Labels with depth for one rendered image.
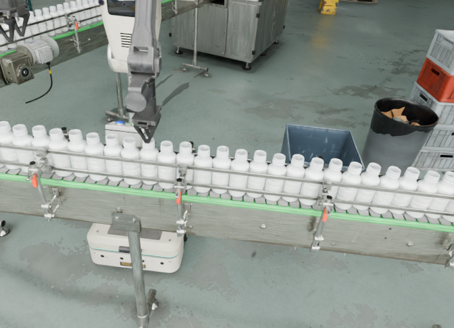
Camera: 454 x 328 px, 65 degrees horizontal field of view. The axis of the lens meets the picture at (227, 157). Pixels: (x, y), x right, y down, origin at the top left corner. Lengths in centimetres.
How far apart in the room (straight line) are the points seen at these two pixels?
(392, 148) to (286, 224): 179
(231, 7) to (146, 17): 375
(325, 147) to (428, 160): 184
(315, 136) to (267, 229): 69
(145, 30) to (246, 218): 66
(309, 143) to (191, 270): 103
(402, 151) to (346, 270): 102
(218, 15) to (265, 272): 343
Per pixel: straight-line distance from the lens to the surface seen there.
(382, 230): 130
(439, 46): 334
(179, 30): 514
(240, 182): 114
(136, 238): 144
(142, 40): 101
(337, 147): 184
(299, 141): 180
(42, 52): 240
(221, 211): 120
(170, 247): 202
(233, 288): 217
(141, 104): 97
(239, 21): 473
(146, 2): 103
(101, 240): 211
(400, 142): 287
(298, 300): 220
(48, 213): 134
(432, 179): 125
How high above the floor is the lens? 179
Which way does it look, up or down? 35 degrees down
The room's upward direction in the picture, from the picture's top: 5 degrees clockwise
